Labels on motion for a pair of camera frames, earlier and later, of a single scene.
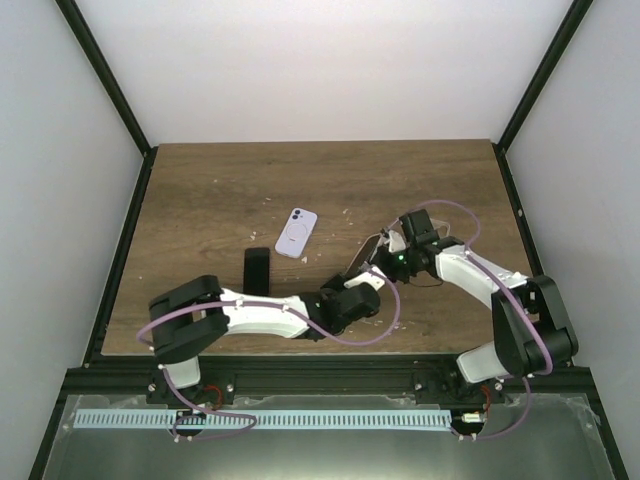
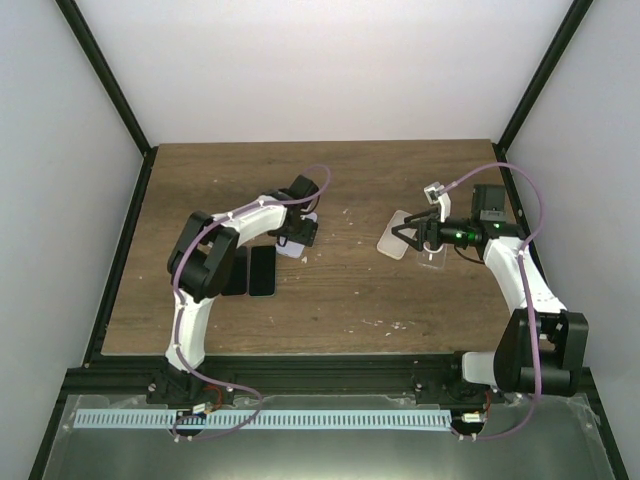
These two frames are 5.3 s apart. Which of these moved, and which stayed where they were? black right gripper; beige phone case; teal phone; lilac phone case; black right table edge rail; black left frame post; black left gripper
Moved: beige phone case; black left gripper; teal phone; black right gripper
Stayed: lilac phone case; black left frame post; black right table edge rail
